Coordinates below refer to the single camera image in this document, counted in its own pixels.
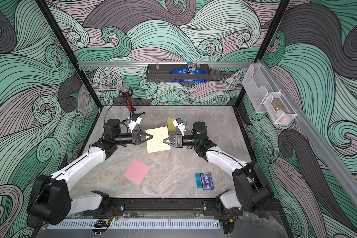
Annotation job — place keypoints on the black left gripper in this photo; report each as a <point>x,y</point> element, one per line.
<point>137,134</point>

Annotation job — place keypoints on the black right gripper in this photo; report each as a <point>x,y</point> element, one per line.
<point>180,139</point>

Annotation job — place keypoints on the light yellow square paper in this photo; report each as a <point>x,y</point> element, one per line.
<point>170,124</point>

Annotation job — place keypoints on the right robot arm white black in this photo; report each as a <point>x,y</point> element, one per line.
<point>251,187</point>

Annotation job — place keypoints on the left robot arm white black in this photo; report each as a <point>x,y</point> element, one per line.
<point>50,199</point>

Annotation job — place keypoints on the pink square paper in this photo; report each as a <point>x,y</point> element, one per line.
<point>137,172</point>

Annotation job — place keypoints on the black tripod mic stand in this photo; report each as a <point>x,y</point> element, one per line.
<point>135,114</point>

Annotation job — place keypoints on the teal small card box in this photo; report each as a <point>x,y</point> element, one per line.
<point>198,180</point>

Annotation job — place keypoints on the dark blue card deck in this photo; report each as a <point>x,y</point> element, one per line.
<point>206,181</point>

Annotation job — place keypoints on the blue snack package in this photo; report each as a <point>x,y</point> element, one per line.
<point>190,69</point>

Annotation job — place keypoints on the small clear bin with items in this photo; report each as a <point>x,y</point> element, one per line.
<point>279,112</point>

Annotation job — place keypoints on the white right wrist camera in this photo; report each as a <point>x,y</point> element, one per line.
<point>180,124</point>

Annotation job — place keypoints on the black wall shelf basket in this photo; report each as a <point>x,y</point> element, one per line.
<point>161,73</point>

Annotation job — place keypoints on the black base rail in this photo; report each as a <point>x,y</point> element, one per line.
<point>205,206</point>

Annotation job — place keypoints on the white perforated cable duct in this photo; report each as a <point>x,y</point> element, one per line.
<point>144,224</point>

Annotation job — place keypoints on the aluminium rail back wall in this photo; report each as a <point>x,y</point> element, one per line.
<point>122,63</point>

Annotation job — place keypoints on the aluminium rail wall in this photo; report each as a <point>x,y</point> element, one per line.
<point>320,145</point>
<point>122,63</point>

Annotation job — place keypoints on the black vertical frame post left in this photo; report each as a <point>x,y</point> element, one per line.
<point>42,5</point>

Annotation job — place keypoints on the black vertical frame post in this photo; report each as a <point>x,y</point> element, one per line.
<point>270,14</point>
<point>42,5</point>

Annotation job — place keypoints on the clear plastic wall bin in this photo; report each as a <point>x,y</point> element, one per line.
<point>258,84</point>

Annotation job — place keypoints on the aluminium rail right wall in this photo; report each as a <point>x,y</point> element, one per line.
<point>320,145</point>

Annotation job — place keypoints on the black vertical frame post right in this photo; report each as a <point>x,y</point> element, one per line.
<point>270,14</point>

